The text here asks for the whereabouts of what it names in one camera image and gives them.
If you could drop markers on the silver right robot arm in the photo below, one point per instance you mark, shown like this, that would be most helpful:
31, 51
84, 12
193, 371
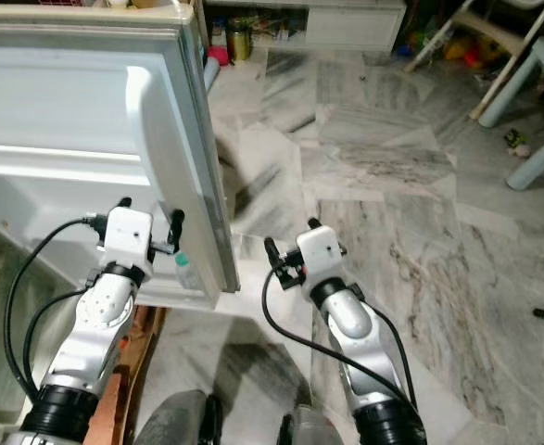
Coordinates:
355, 323

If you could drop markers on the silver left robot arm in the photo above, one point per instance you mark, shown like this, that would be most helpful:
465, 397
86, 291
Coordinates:
97, 315

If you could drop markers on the white fridge door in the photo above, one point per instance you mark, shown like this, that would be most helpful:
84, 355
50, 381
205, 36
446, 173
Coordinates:
58, 102

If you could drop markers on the clear bottle green cap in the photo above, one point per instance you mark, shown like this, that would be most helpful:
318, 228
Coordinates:
186, 271

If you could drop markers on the brown wooden board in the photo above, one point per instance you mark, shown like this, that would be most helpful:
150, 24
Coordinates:
137, 371

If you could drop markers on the grey robot right leg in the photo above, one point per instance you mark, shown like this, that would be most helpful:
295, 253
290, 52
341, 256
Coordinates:
309, 428

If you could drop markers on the grey robot leg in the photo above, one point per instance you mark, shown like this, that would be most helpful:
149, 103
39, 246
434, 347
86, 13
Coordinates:
170, 422
309, 428

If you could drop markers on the pink round object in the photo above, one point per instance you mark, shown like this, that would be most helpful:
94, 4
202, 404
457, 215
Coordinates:
218, 57

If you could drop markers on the grey robot left leg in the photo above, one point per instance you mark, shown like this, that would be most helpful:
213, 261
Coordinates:
170, 422

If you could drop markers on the gold green tin can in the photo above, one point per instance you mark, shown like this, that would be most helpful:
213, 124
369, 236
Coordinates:
239, 44

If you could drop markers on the white low cabinet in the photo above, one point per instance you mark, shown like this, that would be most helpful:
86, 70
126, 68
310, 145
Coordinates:
350, 23

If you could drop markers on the small green pink toy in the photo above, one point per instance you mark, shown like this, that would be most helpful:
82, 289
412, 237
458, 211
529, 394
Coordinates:
518, 144

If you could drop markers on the colourful toy pile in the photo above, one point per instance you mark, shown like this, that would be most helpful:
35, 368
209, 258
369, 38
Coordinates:
457, 46

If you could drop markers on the pale blue plastic table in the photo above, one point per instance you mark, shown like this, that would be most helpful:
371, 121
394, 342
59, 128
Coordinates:
526, 79

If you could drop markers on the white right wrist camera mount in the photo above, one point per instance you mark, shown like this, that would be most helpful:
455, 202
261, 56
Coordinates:
321, 250

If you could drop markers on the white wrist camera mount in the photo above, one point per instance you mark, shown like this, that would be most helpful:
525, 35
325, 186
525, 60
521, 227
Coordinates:
126, 235
321, 250

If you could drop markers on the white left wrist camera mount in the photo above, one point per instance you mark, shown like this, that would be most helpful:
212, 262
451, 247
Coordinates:
126, 235

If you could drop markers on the beige wooden folding frame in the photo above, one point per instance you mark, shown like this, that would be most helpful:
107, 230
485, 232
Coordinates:
508, 67

